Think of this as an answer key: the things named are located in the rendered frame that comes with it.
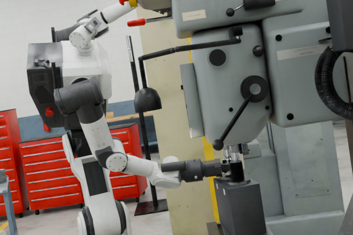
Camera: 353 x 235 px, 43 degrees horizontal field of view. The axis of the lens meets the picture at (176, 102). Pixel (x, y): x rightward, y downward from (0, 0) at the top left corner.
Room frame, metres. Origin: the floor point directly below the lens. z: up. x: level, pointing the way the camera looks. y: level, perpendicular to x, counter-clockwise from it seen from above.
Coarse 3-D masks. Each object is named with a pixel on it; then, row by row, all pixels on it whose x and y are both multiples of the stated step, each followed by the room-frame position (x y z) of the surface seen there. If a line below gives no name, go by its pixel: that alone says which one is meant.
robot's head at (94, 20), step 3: (93, 18) 1.67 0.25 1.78; (96, 18) 1.68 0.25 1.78; (90, 21) 1.65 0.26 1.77; (93, 21) 1.66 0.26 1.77; (96, 21) 1.67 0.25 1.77; (99, 21) 1.68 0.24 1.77; (87, 24) 1.63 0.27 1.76; (96, 24) 1.69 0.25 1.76; (99, 24) 1.67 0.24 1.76; (87, 27) 1.62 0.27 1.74; (96, 27) 1.65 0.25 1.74; (90, 30) 1.62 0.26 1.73; (93, 30) 1.63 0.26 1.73; (90, 33) 1.62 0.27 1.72
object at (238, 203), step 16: (224, 176) 1.74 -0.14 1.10; (224, 192) 1.64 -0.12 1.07; (240, 192) 1.59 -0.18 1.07; (256, 192) 1.61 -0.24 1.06; (224, 208) 1.69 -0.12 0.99; (240, 208) 1.59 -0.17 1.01; (256, 208) 1.60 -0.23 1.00; (224, 224) 1.72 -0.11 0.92; (240, 224) 1.59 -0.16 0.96; (256, 224) 1.60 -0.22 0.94
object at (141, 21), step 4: (164, 16) 1.37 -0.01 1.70; (168, 16) 1.37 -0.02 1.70; (172, 16) 1.37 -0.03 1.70; (128, 20) 1.37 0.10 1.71; (132, 20) 1.36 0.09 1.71; (136, 20) 1.36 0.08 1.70; (140, 20) 1.36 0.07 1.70; (144, 20) 1.36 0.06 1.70; (148, 20) 1.37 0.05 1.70; (152, 20) 1.37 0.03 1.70; (156, 20) 1.37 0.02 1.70; (160, 20) 1.37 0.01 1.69; (128, 24) 1.36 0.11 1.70; (132, 24) 1.36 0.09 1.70; (136, 24) 1.36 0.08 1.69; (140, 24) 1.37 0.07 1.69; (144, 24) 1.37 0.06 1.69
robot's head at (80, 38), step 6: (84, 24) 1.68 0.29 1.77; (90, 24) 1.67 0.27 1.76; (78, 30) 1.60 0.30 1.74; (84, 30) 1.61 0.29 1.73; (96, 30) 1.68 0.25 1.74; (72, 36) 1.61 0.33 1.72; (78, 36) 1.60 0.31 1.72; (84, 36) 1.60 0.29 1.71; (90, 36) 1.63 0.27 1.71; (72, 42) 1.62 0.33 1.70; (78, 42) 1.61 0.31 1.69; (84, 42) 1.61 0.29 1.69; (90, 42) 1.68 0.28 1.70; (78, 48) 1.63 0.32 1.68; (84, 48) 1.66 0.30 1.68; (90, 48) 1.67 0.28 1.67
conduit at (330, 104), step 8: (320, 40) 1.13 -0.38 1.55; (328, 48) 1.06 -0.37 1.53; (320, 56) 1.06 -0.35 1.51; (328, 56) 1.00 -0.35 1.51; (336, 56) 1.00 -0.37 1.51; (320, 64) 1.06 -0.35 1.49; (328, 64) 0.99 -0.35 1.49; (320, 72) 1.06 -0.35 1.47; (328, 72) 0.99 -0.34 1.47; (320, 80) 1.06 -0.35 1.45; (328, 80) 0.99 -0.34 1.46; (320, 88) 1.06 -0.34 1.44; (328, 88) 1.00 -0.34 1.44; (320, 96) 1.06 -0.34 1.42; (328, 96) 1.00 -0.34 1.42; (336, 96) 1.02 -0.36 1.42; (328, 104) 1.06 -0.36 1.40; (336, 104) 1.00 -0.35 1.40; (344, 104) 1.02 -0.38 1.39; (352, 104) 1.09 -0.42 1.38; (336, 112) 1.01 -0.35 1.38; (344, 112) 1.00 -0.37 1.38; (352, 112) 1.01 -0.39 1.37; (352, 120) 1.00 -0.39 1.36
